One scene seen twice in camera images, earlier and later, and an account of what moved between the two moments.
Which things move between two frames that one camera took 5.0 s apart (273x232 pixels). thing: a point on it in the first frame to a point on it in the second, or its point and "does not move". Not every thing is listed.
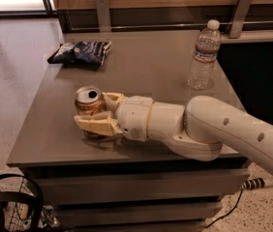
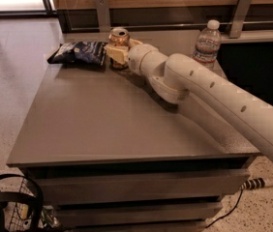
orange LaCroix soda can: [90, 101] to [119, 36]
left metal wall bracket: [104, 14] does not move
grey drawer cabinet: [121, 184] does not move
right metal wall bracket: [242, 9] does not move
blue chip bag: [80, 51] does not move
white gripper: [133, 117] to [136, 56]
